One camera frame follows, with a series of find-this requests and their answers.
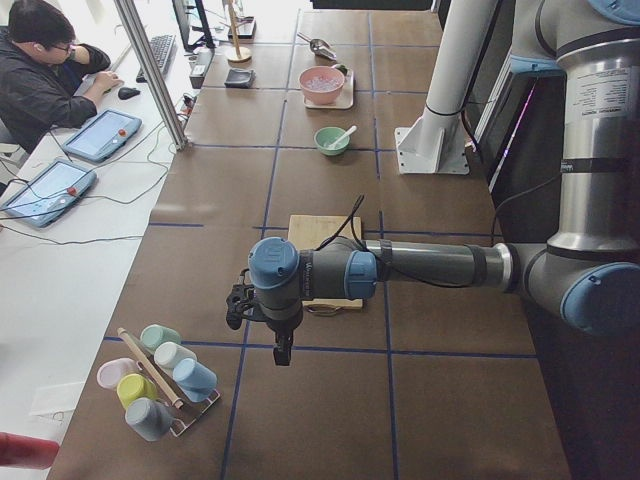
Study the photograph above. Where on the black computer mouse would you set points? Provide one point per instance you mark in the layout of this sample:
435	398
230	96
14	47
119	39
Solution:
125	93

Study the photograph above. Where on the far teach pendant tablet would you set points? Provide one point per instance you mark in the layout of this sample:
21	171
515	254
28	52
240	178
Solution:
102	136

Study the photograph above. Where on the wire cup rack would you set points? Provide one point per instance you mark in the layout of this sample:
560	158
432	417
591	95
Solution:
185	412

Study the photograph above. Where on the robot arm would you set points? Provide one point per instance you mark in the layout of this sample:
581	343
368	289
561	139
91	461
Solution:
585	273

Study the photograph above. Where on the pink cup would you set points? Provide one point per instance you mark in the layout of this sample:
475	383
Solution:
111	372

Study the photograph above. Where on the bamboo cutting board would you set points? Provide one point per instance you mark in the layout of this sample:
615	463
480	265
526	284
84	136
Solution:
307	232

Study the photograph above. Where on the wooden stand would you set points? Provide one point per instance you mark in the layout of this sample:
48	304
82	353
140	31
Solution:
237	53

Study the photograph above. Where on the green cup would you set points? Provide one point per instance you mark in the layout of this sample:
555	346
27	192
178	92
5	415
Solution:
154	335

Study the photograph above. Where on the grey folded cloth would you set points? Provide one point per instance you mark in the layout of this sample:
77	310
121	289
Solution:
240	78

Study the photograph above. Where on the grey cup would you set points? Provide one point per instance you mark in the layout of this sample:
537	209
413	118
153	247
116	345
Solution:
149	418

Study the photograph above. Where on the white cup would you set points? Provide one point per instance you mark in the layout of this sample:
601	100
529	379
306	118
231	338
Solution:
169	354

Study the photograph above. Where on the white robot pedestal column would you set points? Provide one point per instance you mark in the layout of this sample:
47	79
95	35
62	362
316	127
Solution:
435	143

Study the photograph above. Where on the white plastic spoon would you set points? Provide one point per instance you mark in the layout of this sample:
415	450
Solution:
338	140

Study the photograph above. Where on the teach pendant tablet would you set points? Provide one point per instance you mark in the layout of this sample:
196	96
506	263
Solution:
49	195
102	136

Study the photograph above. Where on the black keyboard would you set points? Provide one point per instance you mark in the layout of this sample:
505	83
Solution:
163	48

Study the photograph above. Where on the beige tray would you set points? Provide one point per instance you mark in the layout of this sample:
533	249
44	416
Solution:
344	101

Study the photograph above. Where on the near teach pendant tablet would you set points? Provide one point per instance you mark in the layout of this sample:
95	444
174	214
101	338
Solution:
49	195

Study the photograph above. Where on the blue cup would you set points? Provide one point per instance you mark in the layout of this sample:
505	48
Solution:
196	380

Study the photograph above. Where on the green bowl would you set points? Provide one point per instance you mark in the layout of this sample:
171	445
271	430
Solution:
326	136

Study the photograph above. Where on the black framed box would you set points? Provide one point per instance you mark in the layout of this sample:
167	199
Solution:
245	28

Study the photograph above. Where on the metal ice scoop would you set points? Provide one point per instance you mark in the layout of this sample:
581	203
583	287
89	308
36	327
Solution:
319	47

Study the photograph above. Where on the seated person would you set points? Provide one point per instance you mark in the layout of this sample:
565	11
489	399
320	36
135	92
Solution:
48	79

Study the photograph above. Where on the aluminium frame post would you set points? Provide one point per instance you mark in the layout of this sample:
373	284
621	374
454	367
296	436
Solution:
140	43

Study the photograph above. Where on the pink bowl of ice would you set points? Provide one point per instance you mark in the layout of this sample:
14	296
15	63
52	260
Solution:
321	85

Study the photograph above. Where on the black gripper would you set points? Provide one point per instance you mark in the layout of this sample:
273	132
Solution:
282	328

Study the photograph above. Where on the red object at edge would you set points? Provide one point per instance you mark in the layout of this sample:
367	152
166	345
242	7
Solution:
18	451

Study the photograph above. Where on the yellow cup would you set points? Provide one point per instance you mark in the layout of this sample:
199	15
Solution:
134	386

